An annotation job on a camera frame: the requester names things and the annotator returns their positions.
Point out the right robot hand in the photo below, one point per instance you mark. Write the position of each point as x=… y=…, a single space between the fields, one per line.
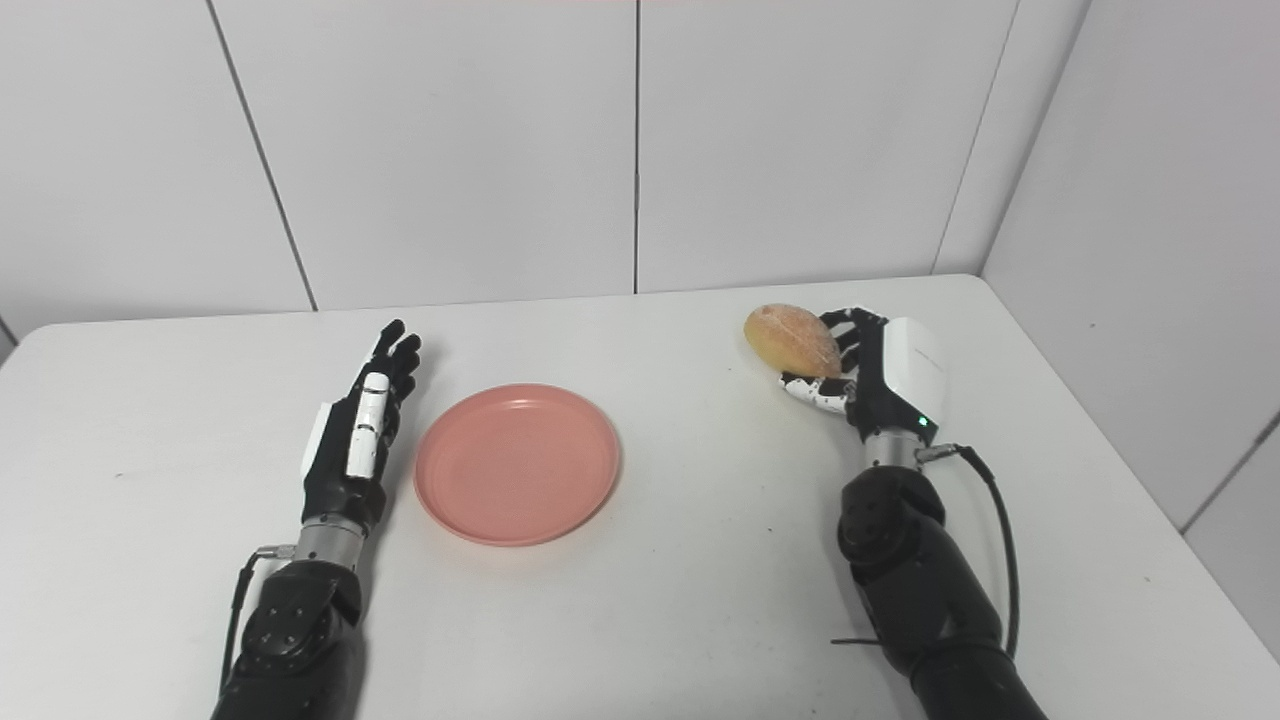
x=890 y=385

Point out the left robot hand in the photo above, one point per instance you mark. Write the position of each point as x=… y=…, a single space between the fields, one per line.
x=355 y=445

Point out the pink plate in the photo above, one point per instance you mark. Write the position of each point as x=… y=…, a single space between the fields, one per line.
x=517 y=464

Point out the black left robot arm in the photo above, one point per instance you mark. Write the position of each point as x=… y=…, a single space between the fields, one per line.
x=295 y=630

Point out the bread roll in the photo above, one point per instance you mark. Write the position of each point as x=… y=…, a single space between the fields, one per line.
x=792 y=340

